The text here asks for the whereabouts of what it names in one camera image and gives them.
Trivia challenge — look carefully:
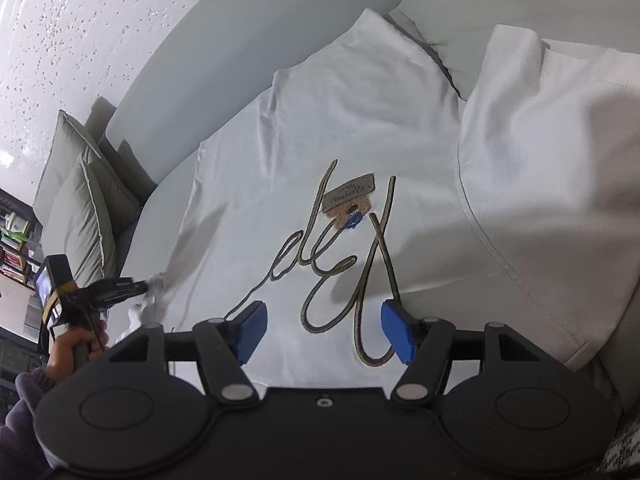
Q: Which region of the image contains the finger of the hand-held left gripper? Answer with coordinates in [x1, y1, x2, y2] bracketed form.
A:
[75, 279, 152, 314]

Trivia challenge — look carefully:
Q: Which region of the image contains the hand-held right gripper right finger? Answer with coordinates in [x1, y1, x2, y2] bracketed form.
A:
[381, 299, 556, 404]

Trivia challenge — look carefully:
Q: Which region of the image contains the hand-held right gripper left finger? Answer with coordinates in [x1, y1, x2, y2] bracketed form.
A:
[100, 301, 268, 404]

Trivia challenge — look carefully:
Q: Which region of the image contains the white T-shirt with gold script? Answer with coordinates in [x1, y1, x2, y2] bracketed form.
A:
[127, 7, 640, 367]

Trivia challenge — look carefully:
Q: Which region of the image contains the person's left forearm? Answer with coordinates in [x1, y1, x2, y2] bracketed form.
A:
[0, 367, 57, 480]

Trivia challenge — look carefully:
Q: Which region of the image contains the person's left hand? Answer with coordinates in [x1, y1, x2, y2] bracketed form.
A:
[46, 320, 109, 377]

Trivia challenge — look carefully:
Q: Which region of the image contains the cluttered bookshelf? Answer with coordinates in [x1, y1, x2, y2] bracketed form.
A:
[0, 187, 51, 376]

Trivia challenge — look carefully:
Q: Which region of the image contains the grey throw pillow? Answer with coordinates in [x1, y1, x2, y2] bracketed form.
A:
[32, 109, 142, 242]
[42, 152, 122, 287]

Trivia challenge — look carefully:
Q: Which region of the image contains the speckled dark cloth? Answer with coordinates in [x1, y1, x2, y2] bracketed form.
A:
[597, 422, 640, 478]

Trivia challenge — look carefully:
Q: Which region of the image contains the light grey sofa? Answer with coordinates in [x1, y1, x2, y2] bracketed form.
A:
[85, 0, 640, 441]

